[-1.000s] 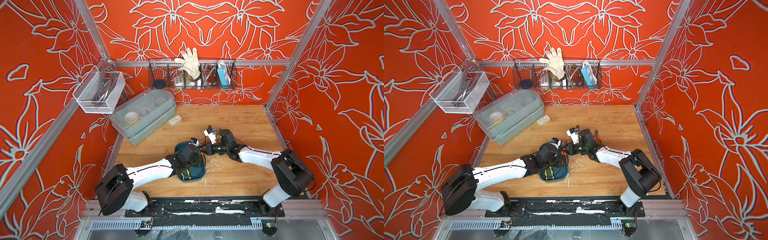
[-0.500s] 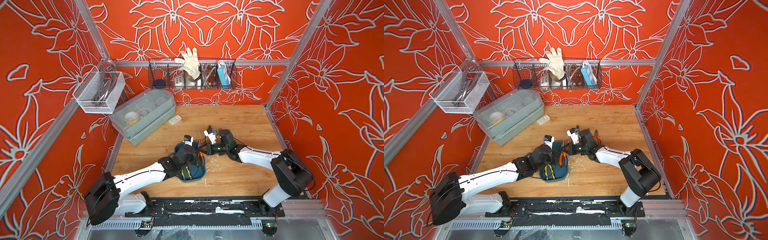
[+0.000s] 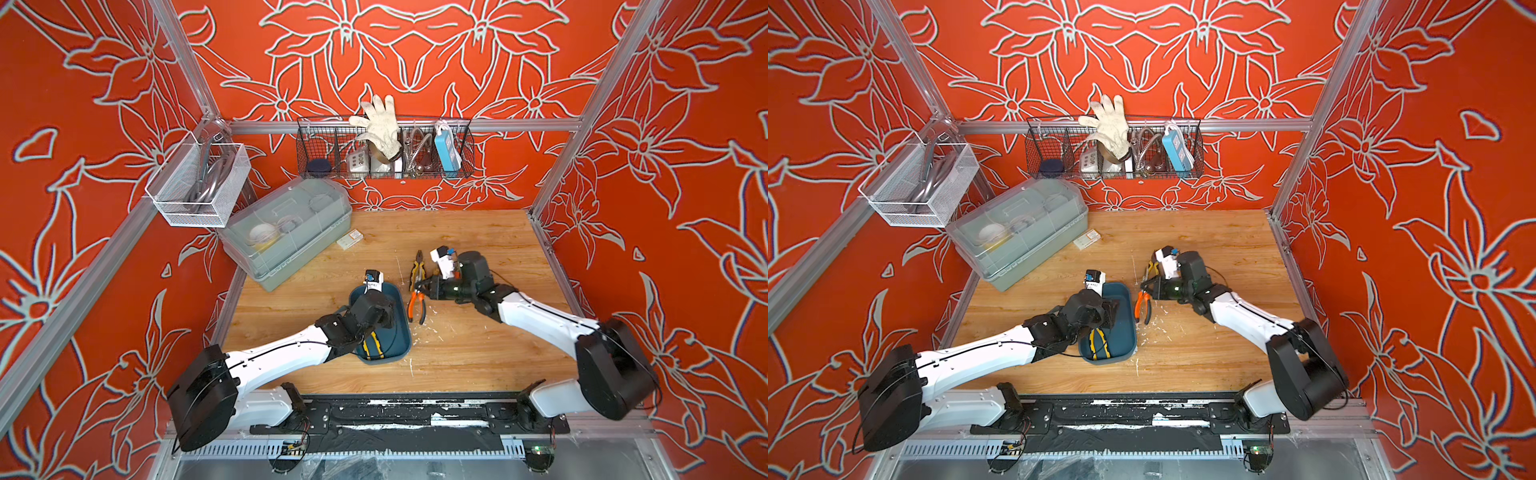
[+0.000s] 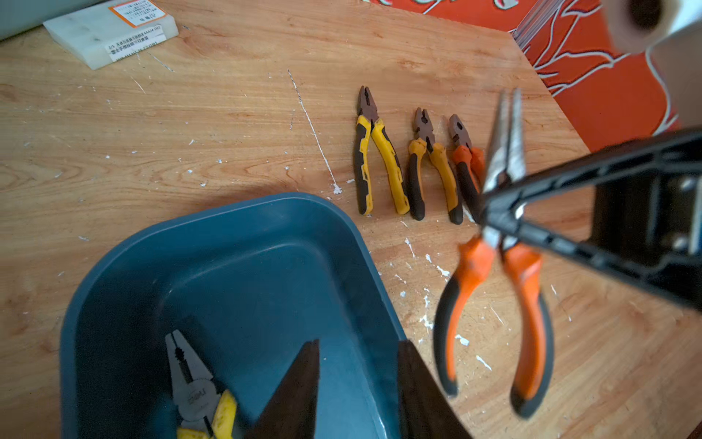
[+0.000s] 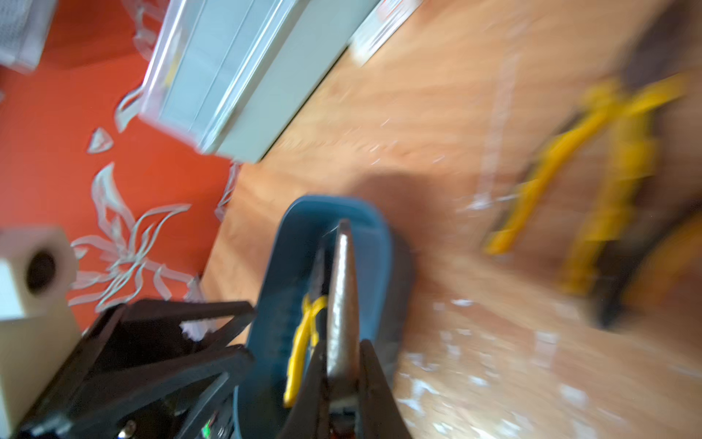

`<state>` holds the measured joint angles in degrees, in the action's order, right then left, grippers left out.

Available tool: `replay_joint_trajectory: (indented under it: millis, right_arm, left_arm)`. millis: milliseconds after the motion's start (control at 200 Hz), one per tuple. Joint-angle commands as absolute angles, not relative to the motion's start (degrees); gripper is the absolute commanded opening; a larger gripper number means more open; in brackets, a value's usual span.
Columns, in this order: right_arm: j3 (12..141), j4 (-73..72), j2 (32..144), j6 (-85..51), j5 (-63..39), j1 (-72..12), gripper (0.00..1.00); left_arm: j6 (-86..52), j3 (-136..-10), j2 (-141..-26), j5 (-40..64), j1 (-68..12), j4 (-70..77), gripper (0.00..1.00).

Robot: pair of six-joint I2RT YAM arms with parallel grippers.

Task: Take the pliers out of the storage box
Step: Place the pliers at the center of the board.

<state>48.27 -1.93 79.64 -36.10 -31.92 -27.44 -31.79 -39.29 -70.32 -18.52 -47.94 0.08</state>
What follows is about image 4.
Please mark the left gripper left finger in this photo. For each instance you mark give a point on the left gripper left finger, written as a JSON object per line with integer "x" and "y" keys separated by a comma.
{"x": 291, "y": 412}

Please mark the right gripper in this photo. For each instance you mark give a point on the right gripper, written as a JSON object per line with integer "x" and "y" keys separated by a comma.
{"x": 647, "y": 214}

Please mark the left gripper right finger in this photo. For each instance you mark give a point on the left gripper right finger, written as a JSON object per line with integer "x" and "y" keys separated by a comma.
{"x": 424, "y": 411}

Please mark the orange black small pliers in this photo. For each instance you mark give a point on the orange black small pliers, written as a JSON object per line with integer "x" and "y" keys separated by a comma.
{"x": 469, "y": 164}

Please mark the yellow black small pliers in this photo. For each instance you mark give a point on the yellow black small pliers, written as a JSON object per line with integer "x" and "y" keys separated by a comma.
{"x": 424, "y": 145}

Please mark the orange long nose pliers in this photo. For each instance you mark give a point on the orange long nose pliers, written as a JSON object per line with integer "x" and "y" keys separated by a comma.
{"x": 505, "y": 164}

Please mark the teal plastic storage box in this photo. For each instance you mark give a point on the teal plastic storage box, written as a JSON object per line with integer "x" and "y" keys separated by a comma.
{"x": 246, "y": 284}

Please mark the yellow pliers in box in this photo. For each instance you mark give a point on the yellow pliers in box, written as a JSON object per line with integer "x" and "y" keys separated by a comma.
{"x": 205, "y": 409}

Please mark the small white labelled box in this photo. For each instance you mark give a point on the small white labelled box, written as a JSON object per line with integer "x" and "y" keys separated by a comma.
{"x": 111, "y": 31}

